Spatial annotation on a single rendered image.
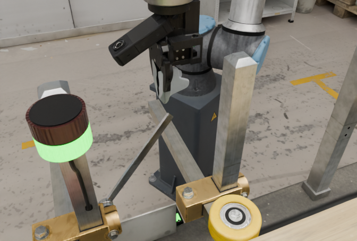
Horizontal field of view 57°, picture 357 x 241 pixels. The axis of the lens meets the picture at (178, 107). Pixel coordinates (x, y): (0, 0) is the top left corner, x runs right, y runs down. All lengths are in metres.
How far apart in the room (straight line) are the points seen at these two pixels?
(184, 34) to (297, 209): 0.48
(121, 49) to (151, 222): 0.34
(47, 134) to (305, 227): 0.39
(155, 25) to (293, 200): 0.52
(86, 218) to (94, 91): 1.92
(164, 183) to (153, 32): 1.23
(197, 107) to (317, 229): 0.76
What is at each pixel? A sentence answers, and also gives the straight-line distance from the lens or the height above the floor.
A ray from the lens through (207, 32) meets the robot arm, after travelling 1.18.
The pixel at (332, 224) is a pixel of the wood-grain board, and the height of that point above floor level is 0.90.
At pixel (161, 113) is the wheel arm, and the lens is 0.80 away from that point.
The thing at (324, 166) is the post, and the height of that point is 0.81.
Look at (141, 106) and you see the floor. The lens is 2.22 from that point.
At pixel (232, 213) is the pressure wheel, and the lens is 0.53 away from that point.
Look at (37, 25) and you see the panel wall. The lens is 3.22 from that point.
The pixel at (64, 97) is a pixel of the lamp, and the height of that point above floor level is 1.13.
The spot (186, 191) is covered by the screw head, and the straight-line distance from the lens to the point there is 0.61.
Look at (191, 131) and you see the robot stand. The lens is 1.32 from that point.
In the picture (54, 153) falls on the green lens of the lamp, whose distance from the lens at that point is 0.36.
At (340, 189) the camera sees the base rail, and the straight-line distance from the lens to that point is 0.91.
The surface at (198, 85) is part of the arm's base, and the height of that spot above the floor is 0.64.
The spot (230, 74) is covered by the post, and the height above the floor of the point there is 1.10.
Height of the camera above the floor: 1.34
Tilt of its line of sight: 38 degrees down
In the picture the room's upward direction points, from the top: straight up
